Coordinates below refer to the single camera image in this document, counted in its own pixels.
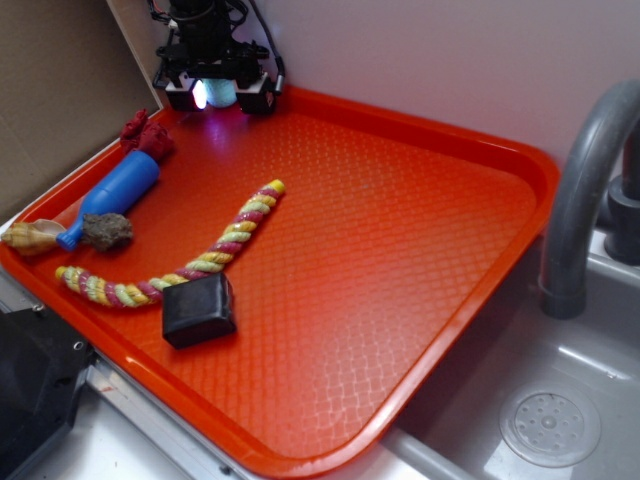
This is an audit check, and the black faucet handle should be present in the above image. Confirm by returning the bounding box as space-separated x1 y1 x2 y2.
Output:
602 114 639 266

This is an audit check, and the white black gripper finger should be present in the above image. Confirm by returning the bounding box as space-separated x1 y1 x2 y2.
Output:
236 74 276 115
165 79 206 112

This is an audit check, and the crumpled red cloth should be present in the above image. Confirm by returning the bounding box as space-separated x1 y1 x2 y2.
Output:
119 109 174 162

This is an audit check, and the brown cardboard panel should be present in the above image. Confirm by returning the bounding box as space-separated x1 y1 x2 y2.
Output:
1 1 157 221

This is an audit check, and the green dimpled ball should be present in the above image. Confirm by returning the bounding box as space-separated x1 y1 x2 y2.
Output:
203 79 237 108

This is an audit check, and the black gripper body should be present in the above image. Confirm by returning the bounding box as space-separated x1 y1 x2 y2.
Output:
152 1 269 88

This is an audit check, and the grey brown rock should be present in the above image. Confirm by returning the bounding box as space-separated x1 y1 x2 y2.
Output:
81 213 134 252

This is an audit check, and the round sink drain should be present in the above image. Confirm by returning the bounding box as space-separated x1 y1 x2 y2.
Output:
499 382 601 468

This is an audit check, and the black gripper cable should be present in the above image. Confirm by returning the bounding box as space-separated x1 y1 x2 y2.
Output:
144 0 287 97

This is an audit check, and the grey curved faucet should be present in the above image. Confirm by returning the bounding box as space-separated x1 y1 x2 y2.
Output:
538 79 639 319

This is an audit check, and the multicolour twisted rope toy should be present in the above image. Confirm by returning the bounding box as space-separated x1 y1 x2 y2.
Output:
55 179 286 309

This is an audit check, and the tan spiral seashell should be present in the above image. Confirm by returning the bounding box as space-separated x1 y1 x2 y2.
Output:
1 219 66 256

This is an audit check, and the blue plastic bottle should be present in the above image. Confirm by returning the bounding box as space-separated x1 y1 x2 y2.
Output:
56 150 160 251

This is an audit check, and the grey sink basin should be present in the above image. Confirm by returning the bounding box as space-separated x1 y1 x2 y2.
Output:
383 249 639 479

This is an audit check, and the wooden board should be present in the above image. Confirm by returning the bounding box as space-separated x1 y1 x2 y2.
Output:
106 0 168 109

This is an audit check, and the orange plastic tray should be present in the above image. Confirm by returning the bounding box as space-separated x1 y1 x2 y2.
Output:
1 88 559 479

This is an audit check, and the black rectangular block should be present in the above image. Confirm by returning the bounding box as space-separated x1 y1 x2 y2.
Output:
162 273 237 350

